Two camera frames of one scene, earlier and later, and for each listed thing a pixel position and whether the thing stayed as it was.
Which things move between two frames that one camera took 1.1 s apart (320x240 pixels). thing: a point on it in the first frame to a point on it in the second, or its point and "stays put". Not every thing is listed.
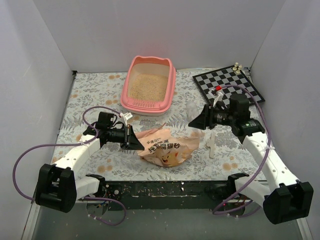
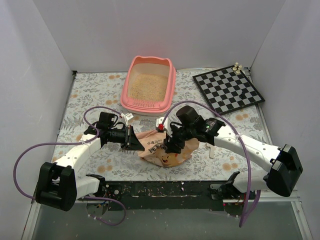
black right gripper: [207, 116] to [175, 141]
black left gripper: [127, 136] stays put
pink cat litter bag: [161, 149] stays put
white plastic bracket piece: [210, 143] stays put
